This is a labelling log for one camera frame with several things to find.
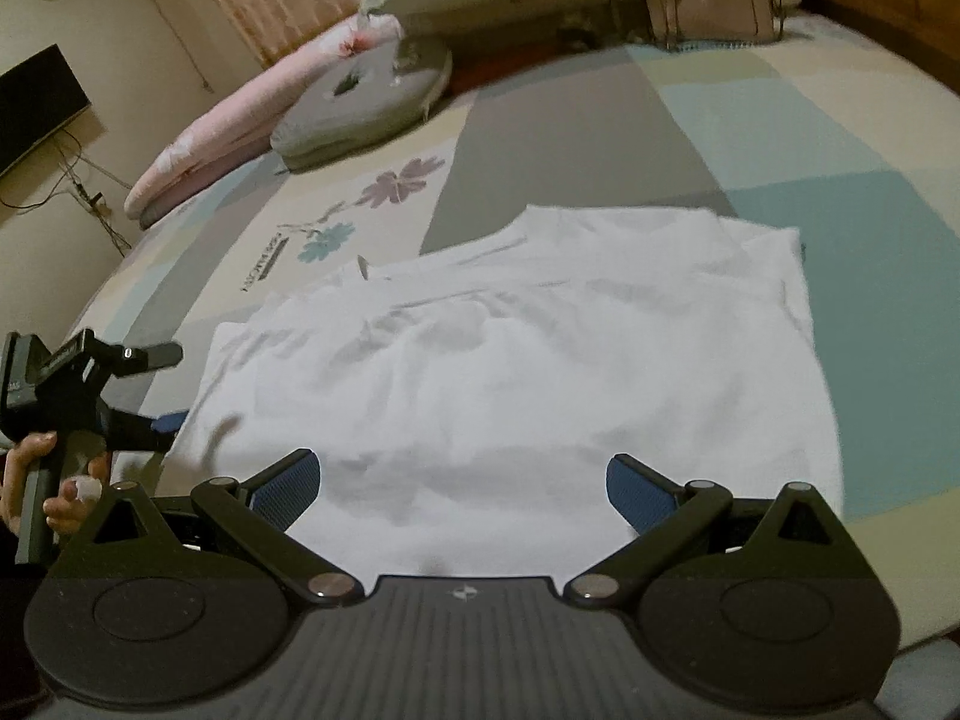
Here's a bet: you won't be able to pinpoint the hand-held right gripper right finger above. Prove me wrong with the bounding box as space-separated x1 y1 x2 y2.
562 454 871 605

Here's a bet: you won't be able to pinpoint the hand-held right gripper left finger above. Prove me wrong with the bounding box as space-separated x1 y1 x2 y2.
71 448 368 605

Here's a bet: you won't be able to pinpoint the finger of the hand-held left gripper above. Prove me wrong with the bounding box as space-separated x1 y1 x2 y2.
92 340 185 377
107 409 191 456

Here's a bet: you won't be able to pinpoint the white printed sweatshirt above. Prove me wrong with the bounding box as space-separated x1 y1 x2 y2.
161 202 841 578

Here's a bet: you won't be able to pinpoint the person's left hand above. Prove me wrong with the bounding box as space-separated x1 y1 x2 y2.
0 431 104 537

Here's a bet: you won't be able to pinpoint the pink floral quilt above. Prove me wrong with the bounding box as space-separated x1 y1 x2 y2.
124 11 406 230

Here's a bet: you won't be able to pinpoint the grey dimpled cushion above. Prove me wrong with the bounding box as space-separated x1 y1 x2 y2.
270 37 455 170

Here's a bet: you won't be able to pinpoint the beige handbag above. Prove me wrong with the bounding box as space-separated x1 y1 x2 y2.
611 0 785 50

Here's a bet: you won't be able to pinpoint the black television cables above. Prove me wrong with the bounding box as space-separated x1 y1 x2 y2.
0 127 136 256

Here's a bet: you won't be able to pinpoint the black wall television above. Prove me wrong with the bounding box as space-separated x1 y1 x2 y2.
0 45 92 179

